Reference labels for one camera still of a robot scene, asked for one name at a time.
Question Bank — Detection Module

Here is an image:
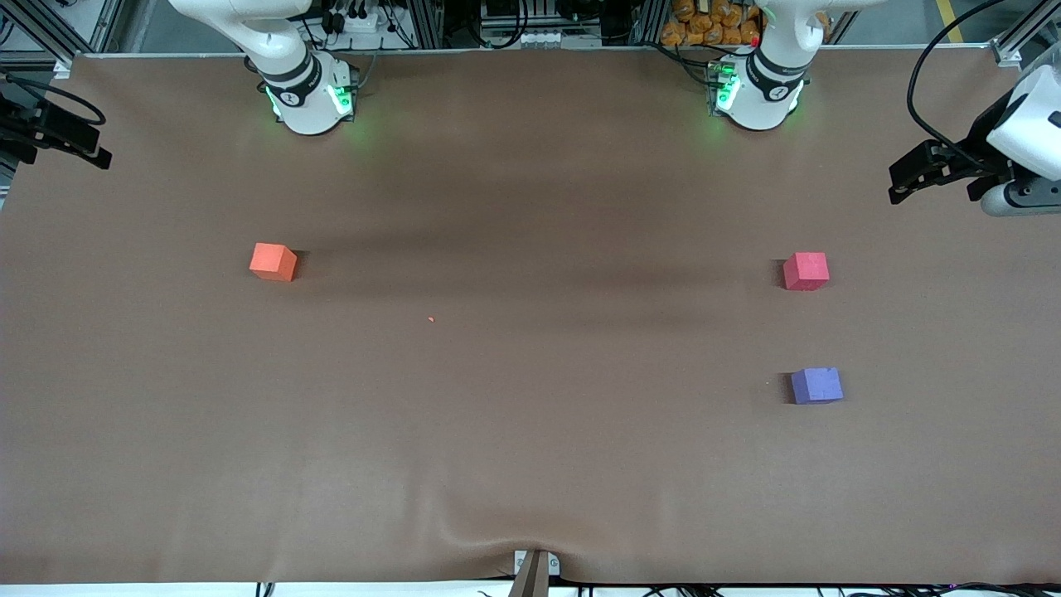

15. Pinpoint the orange foam block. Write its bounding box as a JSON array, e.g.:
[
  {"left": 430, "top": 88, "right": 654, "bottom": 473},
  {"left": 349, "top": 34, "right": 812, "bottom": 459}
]
[{"left": 249, "top": 242, "right": 298, "bottom": 283}]

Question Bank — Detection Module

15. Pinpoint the red foam block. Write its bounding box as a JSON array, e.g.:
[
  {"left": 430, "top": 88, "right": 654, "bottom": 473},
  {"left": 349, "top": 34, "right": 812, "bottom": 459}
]
[{"left": 782, "top": 252, "right": 830, "bottom": 292}]

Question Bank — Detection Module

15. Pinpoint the purple foam block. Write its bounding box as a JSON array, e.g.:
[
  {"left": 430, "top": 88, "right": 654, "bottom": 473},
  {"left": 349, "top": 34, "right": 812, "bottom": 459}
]
[{"left": 790, "top": 367, "right": 845, "bottom": 405}]

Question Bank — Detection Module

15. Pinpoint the pile of orange objects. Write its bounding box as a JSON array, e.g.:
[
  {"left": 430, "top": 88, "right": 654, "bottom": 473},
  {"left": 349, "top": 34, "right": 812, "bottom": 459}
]
[{"left": 659, "top": 0, "right": 763, "bottom": 47}]

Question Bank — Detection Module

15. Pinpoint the white power strip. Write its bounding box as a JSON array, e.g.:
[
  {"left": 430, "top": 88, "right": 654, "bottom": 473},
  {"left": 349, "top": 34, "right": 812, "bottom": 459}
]
[{"left": 322, "top": 0, "right": 399, "bottom": 36}]

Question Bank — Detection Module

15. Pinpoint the brown table mat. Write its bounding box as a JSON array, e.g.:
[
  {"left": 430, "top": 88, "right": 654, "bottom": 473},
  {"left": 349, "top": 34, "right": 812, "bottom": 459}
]
[{"left": 0, "top": 48, "right": 1061, "bottom": 585}]

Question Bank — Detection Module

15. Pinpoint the metal table edge clamp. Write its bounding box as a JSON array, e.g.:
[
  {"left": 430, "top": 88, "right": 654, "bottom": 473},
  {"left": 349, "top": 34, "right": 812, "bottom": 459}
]
[{"left": 507, "top": 549, "right": 561, "bottom": 597}]

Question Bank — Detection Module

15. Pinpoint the black right camera cable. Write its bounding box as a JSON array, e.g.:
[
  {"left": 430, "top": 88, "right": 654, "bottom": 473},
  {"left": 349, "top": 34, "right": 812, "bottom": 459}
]
[{"left": 0, "top": 73, "right": 109, "bottom": 127}]

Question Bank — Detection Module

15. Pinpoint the aluminium frame post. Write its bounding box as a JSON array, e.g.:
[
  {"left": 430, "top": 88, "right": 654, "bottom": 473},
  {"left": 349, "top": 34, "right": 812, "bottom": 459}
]
[
  {"left": 408, "top": 0, "right": 445, "bottom": 49},
  {"left": 634, "top": 0, "right": 671, "bottom": 46}
]

